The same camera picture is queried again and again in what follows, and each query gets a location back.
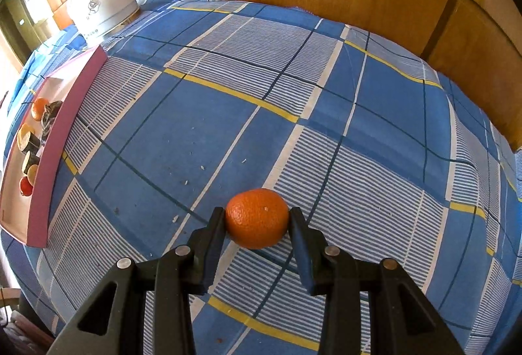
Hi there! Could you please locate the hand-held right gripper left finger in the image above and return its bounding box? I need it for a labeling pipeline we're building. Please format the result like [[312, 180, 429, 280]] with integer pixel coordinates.
[[47, 206, 226, 355]]

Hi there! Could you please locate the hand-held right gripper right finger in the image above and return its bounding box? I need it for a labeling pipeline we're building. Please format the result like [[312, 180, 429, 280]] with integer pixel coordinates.
[[288, 207, 466, 355]]

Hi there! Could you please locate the orange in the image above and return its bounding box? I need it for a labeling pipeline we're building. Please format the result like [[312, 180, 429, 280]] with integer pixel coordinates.
[[225, 188, 290, 250], [33, 97, 50, 121]]

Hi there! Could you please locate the pink tray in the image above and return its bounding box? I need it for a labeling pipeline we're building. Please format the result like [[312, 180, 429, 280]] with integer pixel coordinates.
[[0, 44, 109, 247]]

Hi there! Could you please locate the thick cut sugarcane piece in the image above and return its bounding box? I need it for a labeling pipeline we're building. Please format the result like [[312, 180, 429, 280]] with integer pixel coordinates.
[[21, 153, 41, 181]]

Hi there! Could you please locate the dark brown water chestnut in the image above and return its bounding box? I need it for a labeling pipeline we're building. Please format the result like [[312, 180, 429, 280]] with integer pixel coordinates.
[[40, 116, 58, 138], [44, 100, 64, 120]]

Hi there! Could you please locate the yellow fruit chunk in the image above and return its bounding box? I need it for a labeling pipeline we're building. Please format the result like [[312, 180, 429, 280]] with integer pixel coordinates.
[[17, 124, 37, 144]]

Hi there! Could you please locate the blue plaid tablecloth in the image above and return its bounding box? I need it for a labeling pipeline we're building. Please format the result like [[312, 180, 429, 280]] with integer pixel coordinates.
[[0, 0, 522, 355]]

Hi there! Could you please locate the white ceramic electric kettle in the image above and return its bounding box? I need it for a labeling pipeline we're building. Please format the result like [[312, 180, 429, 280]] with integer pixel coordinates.
[[67, 0, 141, 46]]

